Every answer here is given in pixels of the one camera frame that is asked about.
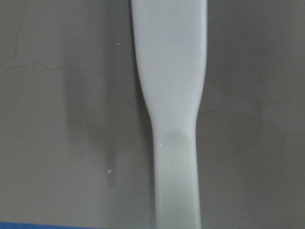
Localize beige hand brush black bristles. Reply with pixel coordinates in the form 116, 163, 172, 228
131, 0, 207, 229

